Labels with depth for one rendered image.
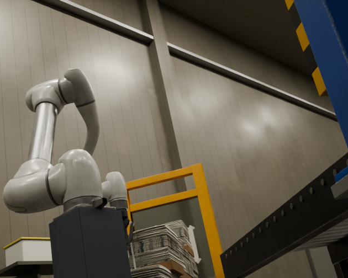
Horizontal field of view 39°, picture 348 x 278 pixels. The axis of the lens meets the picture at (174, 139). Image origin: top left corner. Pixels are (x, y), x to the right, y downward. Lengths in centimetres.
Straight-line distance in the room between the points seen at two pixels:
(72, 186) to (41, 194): 14
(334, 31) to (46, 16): 635
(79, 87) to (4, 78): 371
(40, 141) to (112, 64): 523
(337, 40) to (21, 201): 146
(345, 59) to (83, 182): 128
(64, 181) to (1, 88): 412
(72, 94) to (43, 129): 27
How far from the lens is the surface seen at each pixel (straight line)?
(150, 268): 223
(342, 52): 86
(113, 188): 253
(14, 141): 574
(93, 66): 708
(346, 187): 106
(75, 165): 195
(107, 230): 188
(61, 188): 195
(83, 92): 242
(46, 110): 236
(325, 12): 90
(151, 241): 254
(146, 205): 410
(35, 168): 206
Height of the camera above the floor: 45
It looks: 23 degrees up
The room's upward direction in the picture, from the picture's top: 12 degrees counter-clockwise
